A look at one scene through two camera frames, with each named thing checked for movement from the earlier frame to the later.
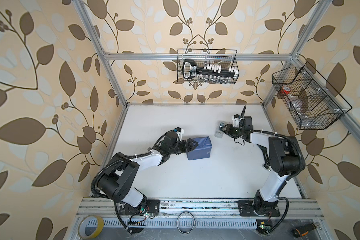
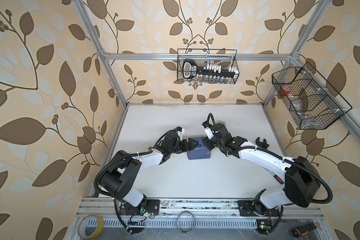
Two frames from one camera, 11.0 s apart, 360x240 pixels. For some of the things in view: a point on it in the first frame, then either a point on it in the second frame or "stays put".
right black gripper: x=228 y=129 to x=206 y=141
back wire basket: x=204 y=66 stays put
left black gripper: x=184 y=143 stays put
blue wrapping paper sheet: x=202 y=151 stays put
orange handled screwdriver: x=303 y=230 stays put
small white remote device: x=236 y=120 to x=208 y=130
